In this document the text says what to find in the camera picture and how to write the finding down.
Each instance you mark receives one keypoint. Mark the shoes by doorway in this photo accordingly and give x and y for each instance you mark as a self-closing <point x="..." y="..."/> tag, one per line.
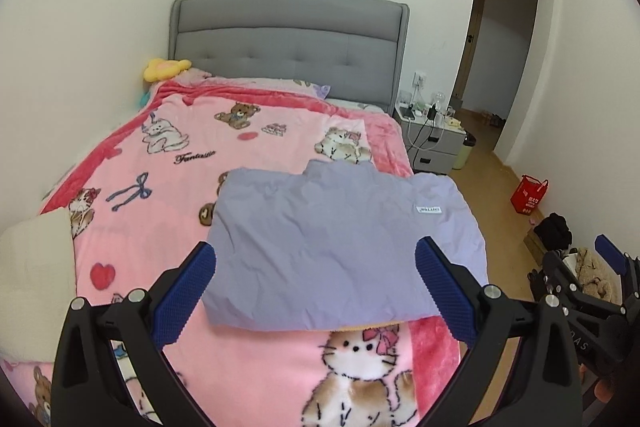
<point x="494" y="119"/>

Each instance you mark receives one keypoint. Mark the pink printed pillow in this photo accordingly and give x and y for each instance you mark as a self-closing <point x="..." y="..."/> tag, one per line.
<point x="280" y="85"/>

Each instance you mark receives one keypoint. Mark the white nightstand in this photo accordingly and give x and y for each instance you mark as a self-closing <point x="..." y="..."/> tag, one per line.
<point x="435" y="153"/>

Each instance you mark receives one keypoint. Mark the grey upholstered headboard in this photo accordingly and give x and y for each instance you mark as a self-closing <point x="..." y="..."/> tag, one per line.
<point x="290" y="37"/>

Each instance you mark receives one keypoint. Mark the clear globe lamp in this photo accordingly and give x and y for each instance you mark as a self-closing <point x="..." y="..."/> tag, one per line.
<point x="439" y="97"/>

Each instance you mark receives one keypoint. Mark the white wall outlet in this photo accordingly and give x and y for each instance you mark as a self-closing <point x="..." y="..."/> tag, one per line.
<point x="419" y="80"/>

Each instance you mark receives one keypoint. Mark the cardboard box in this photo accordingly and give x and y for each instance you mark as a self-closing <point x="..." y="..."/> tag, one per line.
<point x="532" y="244"/>

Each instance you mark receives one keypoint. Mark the wooden door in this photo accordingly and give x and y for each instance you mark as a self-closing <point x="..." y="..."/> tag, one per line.
<point x="470" y="57"/>

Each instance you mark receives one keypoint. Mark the pale trash bin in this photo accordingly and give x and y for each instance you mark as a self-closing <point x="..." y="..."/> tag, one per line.
<point x="465" y="154"/>

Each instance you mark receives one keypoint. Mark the lavender garment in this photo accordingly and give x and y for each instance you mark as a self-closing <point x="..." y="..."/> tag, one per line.
<point x="325" y="247"/>

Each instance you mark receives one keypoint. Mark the teal plush toy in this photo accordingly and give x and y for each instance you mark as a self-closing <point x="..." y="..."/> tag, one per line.
<point x="144" y="97"/>

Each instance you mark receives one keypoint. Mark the pink printed blanket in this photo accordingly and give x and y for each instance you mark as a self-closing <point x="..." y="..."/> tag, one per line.
<point x="175" y="187"/>

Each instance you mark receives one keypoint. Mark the grey bed sheet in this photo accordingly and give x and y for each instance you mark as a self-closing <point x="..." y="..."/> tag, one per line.
<point x="357" y="104"/>

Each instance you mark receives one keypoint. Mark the beige fluffy cloth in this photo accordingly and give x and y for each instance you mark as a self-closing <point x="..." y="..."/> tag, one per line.
<point x="592" y="276"/>

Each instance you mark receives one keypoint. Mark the black cloth pile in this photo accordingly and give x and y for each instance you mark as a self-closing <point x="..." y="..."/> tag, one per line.
<point x="552" y="232"/>

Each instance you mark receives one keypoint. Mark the red shopping bag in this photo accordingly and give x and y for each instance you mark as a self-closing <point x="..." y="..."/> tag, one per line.
<point x="527" y="197"/>

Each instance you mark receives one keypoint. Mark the cream folded cloth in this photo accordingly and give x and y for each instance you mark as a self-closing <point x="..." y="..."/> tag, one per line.
<point x="35" y="277"/>

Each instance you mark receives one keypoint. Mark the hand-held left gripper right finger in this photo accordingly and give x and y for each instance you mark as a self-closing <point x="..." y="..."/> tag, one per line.
<point x="445" y="292"/>

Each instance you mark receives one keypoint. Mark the person's right hand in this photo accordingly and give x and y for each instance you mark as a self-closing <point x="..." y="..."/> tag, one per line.
<point x="609" y="391"/>

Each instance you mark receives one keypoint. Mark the yellow plush toy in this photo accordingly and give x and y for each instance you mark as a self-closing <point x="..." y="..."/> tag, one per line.
<point x="165" y="69"/>

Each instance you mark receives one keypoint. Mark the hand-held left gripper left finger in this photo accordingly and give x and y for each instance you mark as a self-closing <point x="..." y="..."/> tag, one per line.
<point x="185" y="297"/>

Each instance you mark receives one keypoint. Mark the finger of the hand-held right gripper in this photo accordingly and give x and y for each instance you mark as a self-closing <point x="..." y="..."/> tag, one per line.
<point x="557" y="272"/>
<point x="611" y="254"/>

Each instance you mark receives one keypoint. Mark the black charger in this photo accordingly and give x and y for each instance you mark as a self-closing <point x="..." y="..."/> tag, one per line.
<point x="432" y="113"/>

